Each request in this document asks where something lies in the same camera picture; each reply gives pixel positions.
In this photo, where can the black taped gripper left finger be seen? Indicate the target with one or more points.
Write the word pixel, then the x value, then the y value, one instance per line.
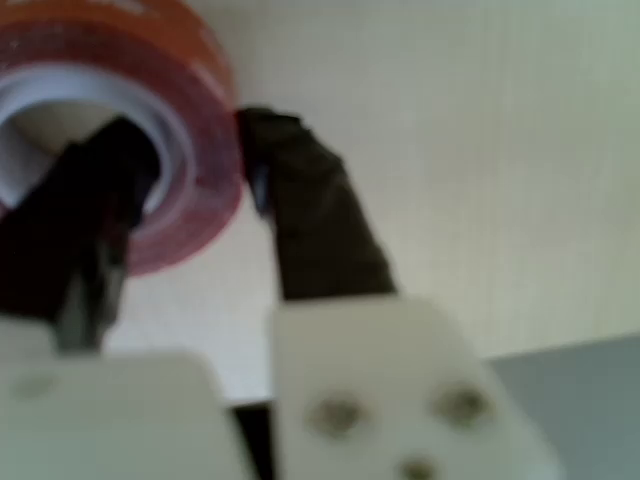
pixel 65 225

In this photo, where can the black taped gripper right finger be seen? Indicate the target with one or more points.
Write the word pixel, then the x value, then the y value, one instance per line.
pixel 325 240

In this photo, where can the red tape roll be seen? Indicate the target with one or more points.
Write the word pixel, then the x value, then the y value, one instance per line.
pixel 210 150

